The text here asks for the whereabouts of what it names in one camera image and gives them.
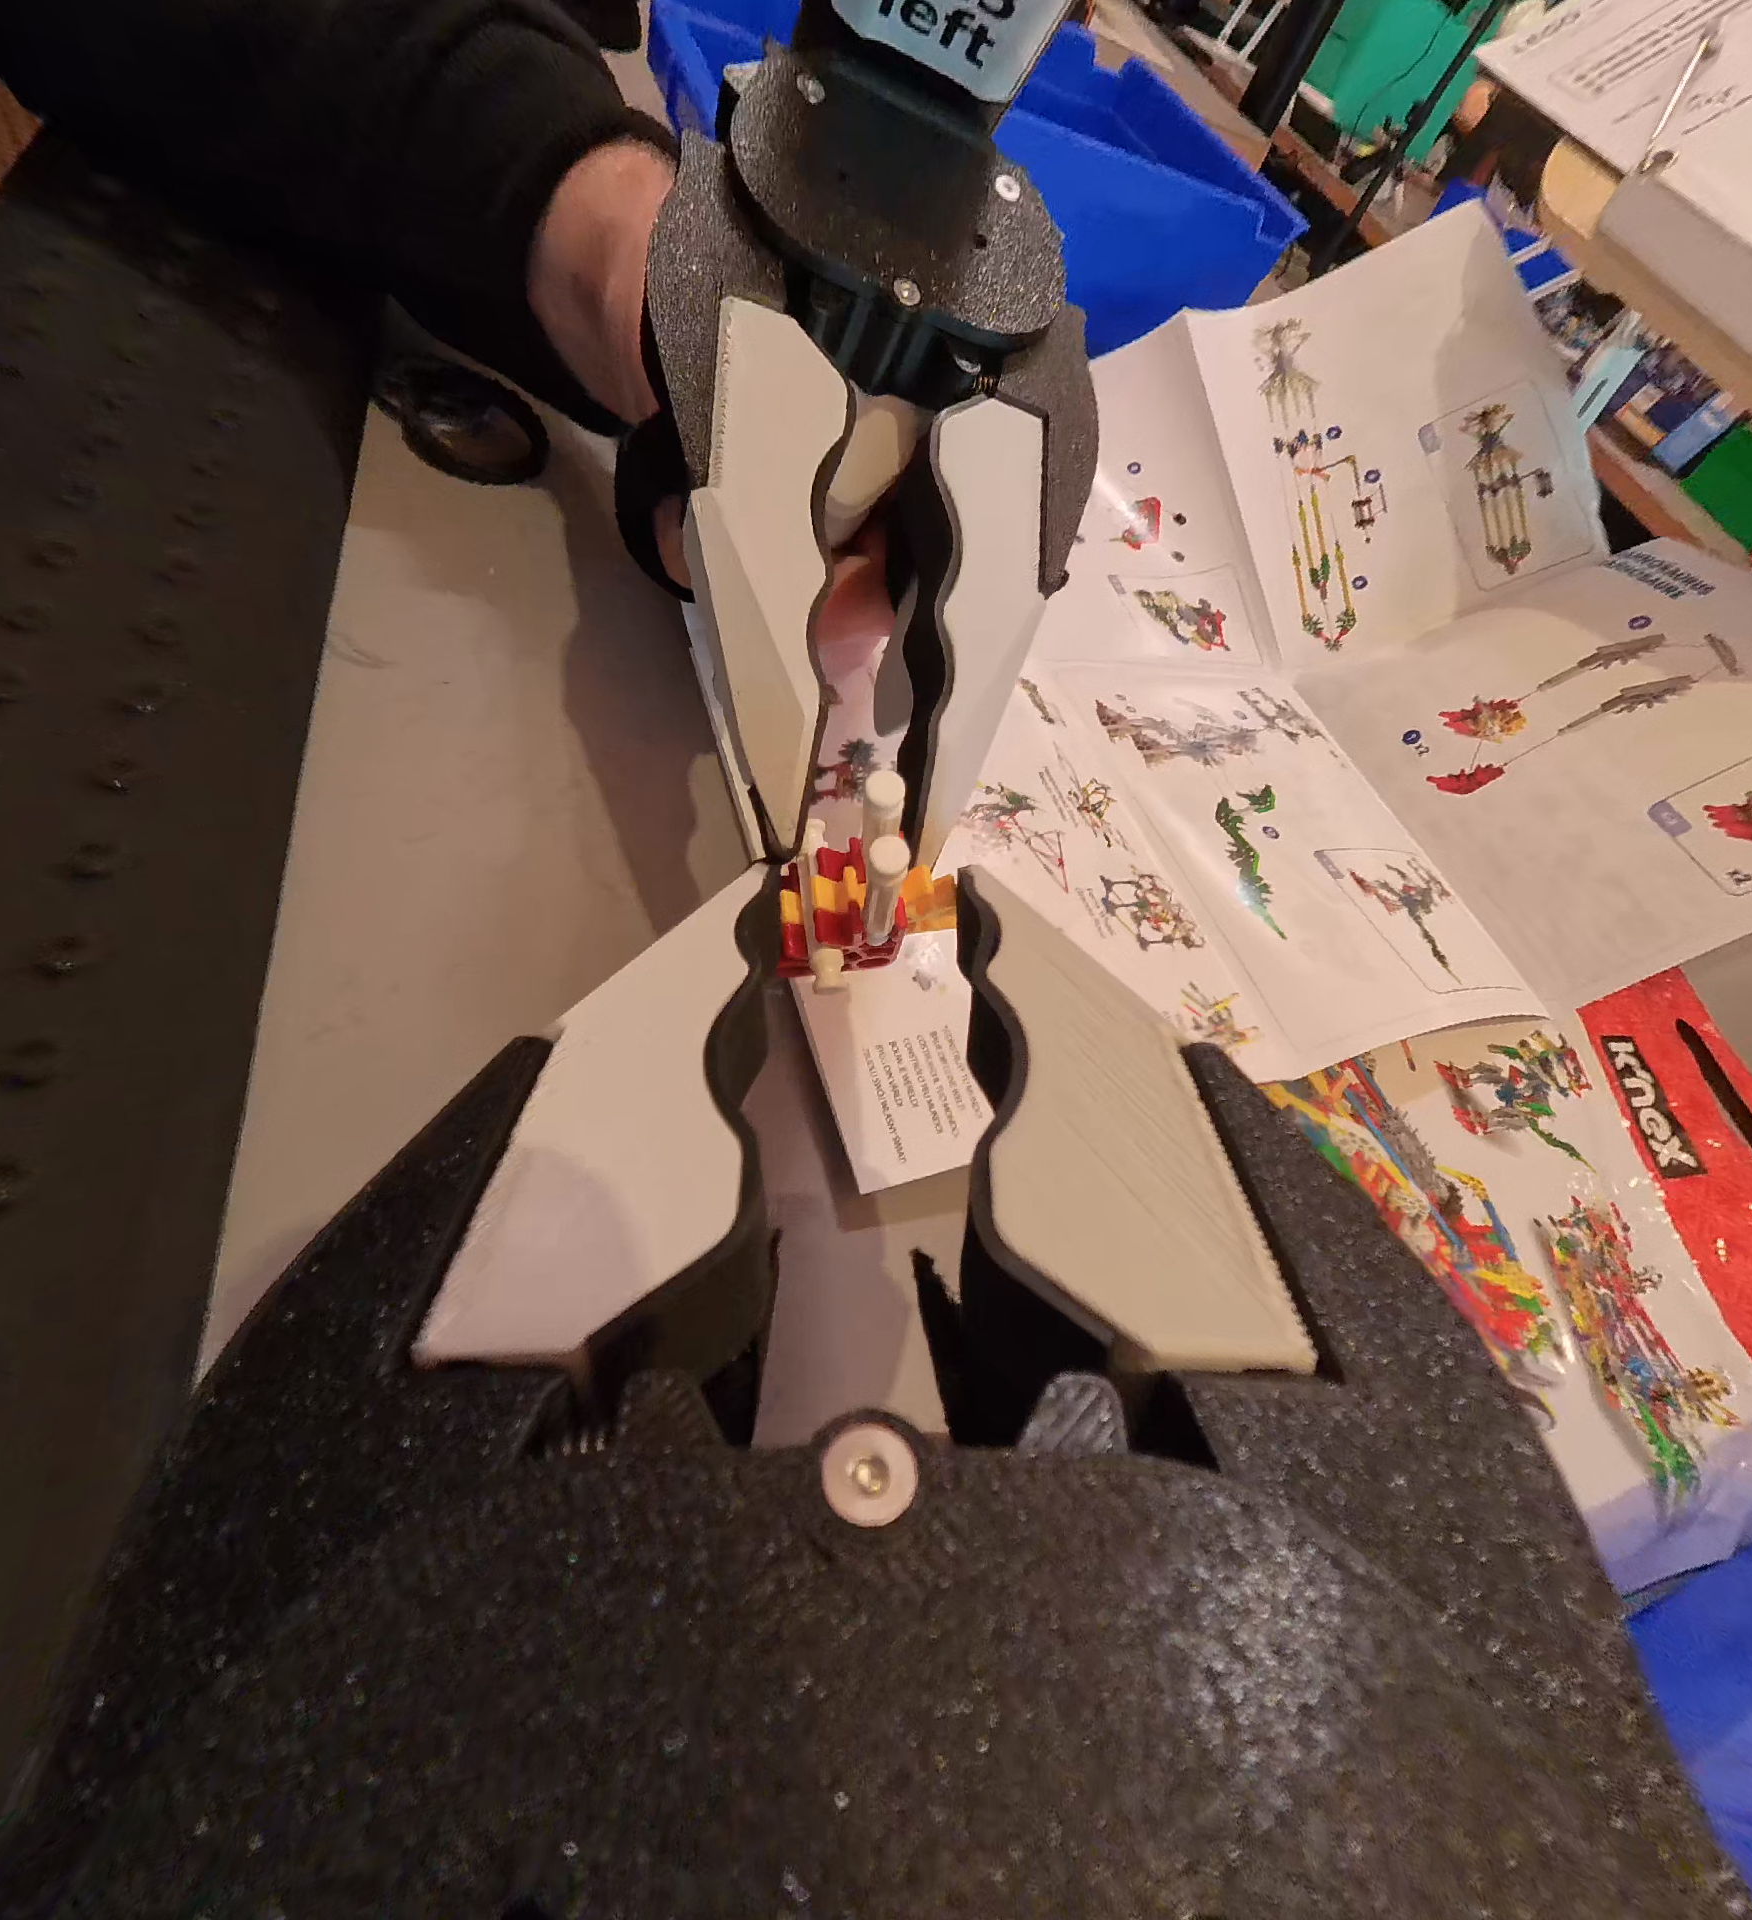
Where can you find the black dotted mat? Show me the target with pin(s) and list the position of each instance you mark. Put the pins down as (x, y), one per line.
(95, 900)

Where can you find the orange printed toy box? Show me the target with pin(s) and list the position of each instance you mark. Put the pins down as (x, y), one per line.
(1716, 1274)

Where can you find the person's left hand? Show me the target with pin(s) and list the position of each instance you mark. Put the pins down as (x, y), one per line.
(600, 284)

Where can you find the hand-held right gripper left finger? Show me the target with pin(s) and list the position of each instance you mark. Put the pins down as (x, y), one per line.
(591, 1184)

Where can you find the red toy connector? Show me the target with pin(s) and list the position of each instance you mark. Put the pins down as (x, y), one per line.
(789, 922)
(862, 952)

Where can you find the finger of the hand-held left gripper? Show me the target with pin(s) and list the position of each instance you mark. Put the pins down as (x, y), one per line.
(989, 524)
(756, 450)

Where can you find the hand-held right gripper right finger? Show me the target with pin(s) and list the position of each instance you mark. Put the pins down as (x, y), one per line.
(1131, 1184)

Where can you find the white cardboard box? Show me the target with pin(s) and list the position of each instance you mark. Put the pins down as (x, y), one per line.
(1716, 179)

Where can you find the person's left forearm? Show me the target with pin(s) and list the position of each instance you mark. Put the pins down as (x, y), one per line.
(290, 119)

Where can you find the white printed instruction booklet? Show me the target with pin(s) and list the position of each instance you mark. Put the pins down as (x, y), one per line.
(1416, 750)

